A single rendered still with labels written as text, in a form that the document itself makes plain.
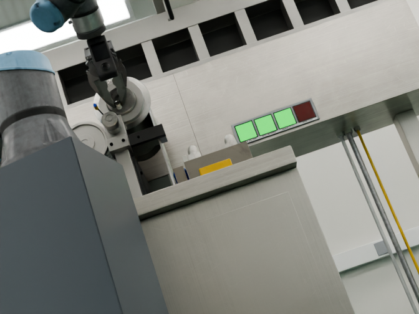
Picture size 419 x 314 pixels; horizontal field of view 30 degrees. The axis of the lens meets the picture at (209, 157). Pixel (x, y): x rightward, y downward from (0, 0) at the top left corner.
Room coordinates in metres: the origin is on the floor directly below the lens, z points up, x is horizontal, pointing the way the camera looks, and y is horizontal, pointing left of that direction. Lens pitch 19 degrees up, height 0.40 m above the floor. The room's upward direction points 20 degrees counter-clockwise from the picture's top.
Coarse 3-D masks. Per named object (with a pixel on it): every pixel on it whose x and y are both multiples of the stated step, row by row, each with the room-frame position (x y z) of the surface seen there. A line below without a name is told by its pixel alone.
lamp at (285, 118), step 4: (288, 108) 2.14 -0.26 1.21; (280, 112) 2.14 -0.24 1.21; (284, 112) 2.14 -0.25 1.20; (288, 112) 2.14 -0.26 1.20; (276, 116) 2.14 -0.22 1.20; (280, 116) 2.14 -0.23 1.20; (284, 116) 2.14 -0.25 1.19; (288, 116) 2.14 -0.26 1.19; (292, 116) 2.14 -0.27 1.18; (280, 120) 2.14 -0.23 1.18; (284, 120) 2.14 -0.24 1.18; (288, 120) 2.14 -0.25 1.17; (292, 120) 2.14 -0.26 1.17; (280, 124) 2.14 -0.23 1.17; (284, 124) 2.14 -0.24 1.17; (288, 124) 2.14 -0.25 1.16
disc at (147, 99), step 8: (128, 80) 1.81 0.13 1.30; (136, 80) 1.81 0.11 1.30; (144, 88) 1.81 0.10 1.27; (96, 96) 1.81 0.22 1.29; (144, 96) 1.81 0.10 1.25; (144, 104) 1.81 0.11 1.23; (96, 112) 1.81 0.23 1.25; (144, 112) 1.81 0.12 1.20; (136, 120) 1.81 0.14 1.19; (128, 128) 1.81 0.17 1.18
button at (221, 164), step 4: (224, 160) 1.54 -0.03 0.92; (228, 160) 1.54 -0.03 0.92; (212, 164) 1.54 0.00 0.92; (216, 164) 1.54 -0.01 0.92; (220, 164) 1.54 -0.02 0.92; (224, 164) 1.54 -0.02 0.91; (228, 164) 1.54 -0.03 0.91; (232, 164) 1.55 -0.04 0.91; (200, 168) 1.54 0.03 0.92; (204, 168) 1.54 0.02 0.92; (208, 168) 1.54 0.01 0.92; (212, 168) 1.54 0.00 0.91; (216, 168) 1.54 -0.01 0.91; (220, 168) 1.54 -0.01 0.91; (200, 172) 1.54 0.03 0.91; (204, 172) 1.54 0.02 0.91; (208, 172) 1.54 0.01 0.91
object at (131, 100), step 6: (114, 90) 1.79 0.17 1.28; (114, 96) 1.79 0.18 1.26; (126, 96) 1.79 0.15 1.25; (132, 96) 1.79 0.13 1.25; (126, 102) 1.79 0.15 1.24; (132, 102) 1.79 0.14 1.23; (108, 108) 1.79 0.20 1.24; (114, 108) 1.79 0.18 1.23; (126, 108) 1.79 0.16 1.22; (132, 108) 1.80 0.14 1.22; (120, 114) 1.79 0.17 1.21; (126, 114) 1.80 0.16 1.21
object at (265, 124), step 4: (268, 116) 2.14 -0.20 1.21; (256, 120) 2.14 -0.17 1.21; (260, 120) 2.14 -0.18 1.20; (264, 120) 2.14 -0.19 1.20; (268, 120) 2.14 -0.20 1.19; (272, 120) 2.14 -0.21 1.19; (256, 124) 2.14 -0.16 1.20; (260, 124) 2.14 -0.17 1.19; (264, 124) 2.14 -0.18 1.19; (268, 124) 2.14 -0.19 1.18; (272, 124) 2.14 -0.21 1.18; (260, 128) 2.14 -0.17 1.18; (264, 128) 2.14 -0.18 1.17; (268, 128) 2.14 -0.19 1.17; (272, 128) 2.14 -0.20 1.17; (260, 132) 2.14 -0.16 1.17; (264, 132) 2.14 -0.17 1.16; (268, 132) 2.14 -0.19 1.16
